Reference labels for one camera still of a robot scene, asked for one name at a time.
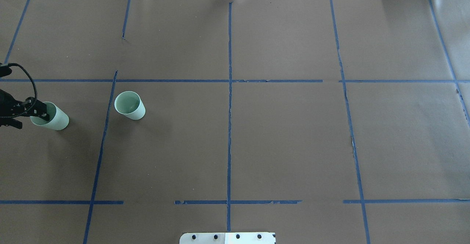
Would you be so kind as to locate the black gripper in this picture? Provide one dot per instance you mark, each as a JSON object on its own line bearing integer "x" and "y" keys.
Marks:
{"x": 8, "y": 107}

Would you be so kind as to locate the pale green cup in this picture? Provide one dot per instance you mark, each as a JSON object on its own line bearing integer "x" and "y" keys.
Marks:
{"x": 130, "y": 105}
{"x": 58, "y": 119}

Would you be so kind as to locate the brown paper table cover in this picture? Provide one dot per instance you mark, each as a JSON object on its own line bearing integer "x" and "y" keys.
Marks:
{"x": 322, "y": 121}

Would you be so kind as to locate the white metal base plate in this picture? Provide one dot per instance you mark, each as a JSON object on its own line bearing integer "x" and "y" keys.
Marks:
{"x": 229, "y": 238}

